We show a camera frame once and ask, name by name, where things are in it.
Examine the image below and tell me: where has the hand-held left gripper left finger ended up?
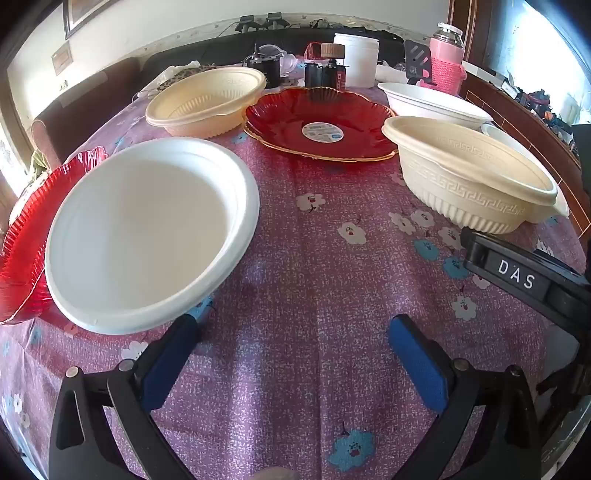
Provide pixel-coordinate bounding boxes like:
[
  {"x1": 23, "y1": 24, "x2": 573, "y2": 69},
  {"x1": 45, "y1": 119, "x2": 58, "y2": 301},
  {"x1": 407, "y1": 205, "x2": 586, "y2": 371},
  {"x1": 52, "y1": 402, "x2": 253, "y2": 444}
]
[{"x1": 48, "y1": 314, "x2": 201, "y2": 480}]

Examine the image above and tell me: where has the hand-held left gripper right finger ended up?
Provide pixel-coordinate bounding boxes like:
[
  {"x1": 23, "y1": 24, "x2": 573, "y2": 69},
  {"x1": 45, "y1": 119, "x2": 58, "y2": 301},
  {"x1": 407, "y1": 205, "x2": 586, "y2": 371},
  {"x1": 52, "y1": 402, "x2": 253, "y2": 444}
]
[{"x1": 388, "y1": 314, "x2": 543, "y2": 480}]

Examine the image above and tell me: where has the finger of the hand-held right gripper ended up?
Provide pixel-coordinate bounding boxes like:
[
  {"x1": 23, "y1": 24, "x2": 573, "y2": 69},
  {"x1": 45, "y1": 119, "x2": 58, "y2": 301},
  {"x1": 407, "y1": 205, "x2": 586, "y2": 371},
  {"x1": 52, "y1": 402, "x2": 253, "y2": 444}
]
[{"x1": 460, "y1": 227, "x2": 495, "y2": 278}]

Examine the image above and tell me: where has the cream bowl with key pattern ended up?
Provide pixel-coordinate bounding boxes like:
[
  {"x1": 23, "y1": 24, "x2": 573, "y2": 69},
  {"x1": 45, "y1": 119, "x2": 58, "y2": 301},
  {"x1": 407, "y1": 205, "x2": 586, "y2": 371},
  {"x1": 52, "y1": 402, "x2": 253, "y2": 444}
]
[{"x1": 381, "y1": 115, "x2": 571, "y2": 234}]

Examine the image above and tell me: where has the white foam plate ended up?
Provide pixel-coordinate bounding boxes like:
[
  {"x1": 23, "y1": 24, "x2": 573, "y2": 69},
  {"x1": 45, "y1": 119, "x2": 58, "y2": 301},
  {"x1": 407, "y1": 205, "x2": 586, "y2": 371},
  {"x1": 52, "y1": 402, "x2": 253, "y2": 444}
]
[{"x1": 45, "y1": 137, "x2": 260, "y2": 335}]

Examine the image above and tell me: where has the red scalloped plate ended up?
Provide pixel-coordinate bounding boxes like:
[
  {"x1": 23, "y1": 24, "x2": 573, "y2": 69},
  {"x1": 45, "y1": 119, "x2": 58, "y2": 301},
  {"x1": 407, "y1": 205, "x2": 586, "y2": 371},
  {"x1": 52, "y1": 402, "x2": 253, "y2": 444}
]
[{"x1": 0, "y1": 146, "x2": 109, "y2": 324}]

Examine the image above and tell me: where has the red plate with round label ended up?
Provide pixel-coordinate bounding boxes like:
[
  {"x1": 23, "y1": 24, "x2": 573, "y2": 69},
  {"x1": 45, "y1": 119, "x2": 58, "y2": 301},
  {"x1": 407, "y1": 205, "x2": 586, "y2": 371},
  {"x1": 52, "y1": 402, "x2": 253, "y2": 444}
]
[{"x1": 243, "y1": 87, "x2": 399, "y2": 162}]

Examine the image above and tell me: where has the cream ribbed bowl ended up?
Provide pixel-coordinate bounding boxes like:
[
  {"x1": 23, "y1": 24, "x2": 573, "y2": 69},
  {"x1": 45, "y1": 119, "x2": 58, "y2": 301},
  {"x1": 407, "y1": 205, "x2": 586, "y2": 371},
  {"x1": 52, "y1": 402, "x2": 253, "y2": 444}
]
[{"x1": 145, "y1": 67, "x2": 267, "y2": 138}]

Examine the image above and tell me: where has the purple floral tablecloth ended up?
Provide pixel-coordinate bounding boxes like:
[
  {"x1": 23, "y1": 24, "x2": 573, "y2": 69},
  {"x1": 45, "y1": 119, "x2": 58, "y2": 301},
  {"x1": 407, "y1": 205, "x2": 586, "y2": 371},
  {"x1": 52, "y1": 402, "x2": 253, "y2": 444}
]
[{"x1": 0, "y1": 83, "x2": 587, "y2": 480}]

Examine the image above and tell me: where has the pink bottle with knit sleeve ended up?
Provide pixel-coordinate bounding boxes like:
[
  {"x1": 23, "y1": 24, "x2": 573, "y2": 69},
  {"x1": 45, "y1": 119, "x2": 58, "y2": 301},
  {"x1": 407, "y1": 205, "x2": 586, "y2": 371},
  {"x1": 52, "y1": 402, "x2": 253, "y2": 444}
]
[{"x1": 427, "y1": 22, "x2": 467, "y2": 95}]

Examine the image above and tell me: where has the white paper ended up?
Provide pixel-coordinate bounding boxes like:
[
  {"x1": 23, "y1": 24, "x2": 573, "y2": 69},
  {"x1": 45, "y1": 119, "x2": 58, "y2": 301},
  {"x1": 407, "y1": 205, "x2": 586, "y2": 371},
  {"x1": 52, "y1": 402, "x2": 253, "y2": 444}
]
[{"x1": 376, "y1": 62, "x2": 409, "y2": 84}]

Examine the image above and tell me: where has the black phone stand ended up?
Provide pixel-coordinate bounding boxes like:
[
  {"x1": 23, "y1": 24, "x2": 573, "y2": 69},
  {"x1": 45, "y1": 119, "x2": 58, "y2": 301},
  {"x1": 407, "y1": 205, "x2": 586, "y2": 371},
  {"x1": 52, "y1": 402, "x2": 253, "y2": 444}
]
[{"x1": 404, "y1": 40, "x2": 437, "y2": 88}]

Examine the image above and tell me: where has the white plastic jar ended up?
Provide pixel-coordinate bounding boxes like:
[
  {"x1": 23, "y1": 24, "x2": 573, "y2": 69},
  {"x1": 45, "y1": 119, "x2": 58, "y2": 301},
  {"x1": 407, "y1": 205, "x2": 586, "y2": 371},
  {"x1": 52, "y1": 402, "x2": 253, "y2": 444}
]
[{"x1": 332, "y1": 33, "x2": 380, "y2": 88}]

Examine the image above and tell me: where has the dark bottle with cork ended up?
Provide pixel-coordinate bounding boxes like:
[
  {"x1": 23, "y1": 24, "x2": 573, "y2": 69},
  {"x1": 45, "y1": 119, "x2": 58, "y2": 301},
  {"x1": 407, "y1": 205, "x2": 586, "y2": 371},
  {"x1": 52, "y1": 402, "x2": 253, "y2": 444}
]
[{"x1": 305, "y1": 43, "x2": 349, "y2": 89}]

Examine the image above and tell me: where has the maroon armchair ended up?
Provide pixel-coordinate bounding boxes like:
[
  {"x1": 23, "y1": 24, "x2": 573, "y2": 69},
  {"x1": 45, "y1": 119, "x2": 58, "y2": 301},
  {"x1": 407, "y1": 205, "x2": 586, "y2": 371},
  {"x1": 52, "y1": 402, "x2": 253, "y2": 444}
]
[{"x1": 30, "y1": 58, "x2": 141, "y2": 158}]

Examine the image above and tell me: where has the black motor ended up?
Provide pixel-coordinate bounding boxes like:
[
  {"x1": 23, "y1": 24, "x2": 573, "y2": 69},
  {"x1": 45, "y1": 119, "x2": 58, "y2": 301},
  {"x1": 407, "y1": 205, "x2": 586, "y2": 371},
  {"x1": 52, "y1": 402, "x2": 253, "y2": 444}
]
[{"x1": 243, "y1": 45, "x2": 284, "y2": 88}]

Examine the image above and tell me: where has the leopard print cloth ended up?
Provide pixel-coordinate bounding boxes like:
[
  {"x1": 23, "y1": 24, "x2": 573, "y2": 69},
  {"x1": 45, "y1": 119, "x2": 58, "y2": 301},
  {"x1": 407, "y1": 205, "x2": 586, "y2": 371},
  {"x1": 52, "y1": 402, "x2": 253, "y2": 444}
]
[{"x1": 157, "y1": 64, "x2": 218, "y2": 89}]

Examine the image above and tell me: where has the black leather sofa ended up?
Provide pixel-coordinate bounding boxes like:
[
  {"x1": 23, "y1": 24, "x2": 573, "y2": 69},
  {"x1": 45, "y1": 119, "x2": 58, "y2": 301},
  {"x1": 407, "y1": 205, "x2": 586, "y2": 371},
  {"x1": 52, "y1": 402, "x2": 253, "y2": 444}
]
[{"x1": 141, "y1": 28, "x2": 416, "y2": 79}]

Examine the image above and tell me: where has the framed picture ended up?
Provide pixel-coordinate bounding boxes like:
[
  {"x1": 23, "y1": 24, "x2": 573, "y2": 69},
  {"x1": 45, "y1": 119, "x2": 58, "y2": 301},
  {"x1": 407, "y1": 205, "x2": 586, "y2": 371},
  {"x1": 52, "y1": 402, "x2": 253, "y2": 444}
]
[{"x1": 62, "y1": 0, "x2": 139, "y2": 40}]

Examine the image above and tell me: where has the wall plaque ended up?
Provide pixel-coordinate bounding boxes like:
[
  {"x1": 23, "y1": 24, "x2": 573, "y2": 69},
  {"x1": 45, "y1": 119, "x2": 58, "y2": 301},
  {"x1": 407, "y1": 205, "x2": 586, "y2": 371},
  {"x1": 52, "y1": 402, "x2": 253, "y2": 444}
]
[{"x1": 52, "y1": 41, "x2": 74, "y2": 75}]

